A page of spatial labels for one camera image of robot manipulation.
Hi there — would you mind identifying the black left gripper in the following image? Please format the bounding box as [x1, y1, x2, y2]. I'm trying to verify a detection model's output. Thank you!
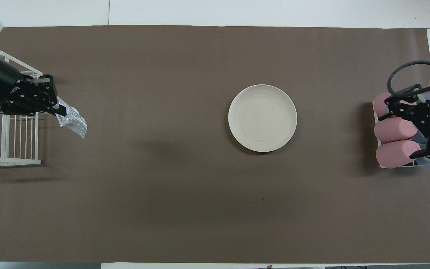
[0, 52, 68, 117]

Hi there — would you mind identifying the silver foil snack bag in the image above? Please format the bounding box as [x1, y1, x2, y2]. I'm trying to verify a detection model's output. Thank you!
[55, 96, 88, 139]

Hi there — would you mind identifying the cream round plate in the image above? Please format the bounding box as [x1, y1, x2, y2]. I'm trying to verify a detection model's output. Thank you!
[228, 84, 297, 153]

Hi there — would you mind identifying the pink cup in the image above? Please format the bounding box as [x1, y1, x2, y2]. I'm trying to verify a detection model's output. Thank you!
[374, 117, 418, 143]
[376, 140, 421, 169]
[373, 93, 417, 117]

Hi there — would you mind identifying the brown table mat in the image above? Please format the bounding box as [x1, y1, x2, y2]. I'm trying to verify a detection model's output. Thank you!
[0, 25, 430, 264]

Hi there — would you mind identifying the white wire dish rack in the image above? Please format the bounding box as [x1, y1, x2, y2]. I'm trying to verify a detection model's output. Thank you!
[0, 50, 44, 167]

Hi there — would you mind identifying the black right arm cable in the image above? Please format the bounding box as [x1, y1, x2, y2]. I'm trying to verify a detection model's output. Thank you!
[387, 61, 430, 98]

